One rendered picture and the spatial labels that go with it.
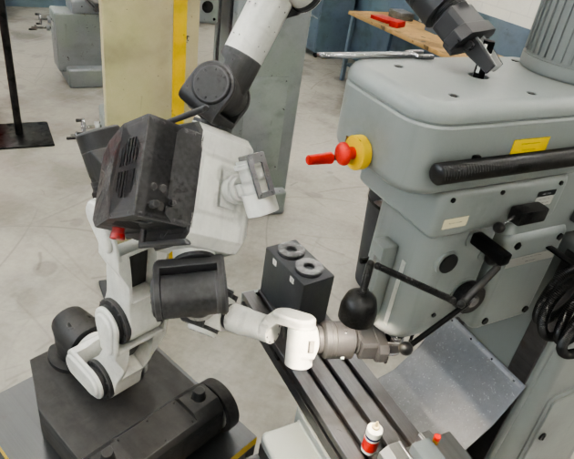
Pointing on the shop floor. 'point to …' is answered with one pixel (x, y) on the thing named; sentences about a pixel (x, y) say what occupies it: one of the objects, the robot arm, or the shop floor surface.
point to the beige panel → (147, 59)
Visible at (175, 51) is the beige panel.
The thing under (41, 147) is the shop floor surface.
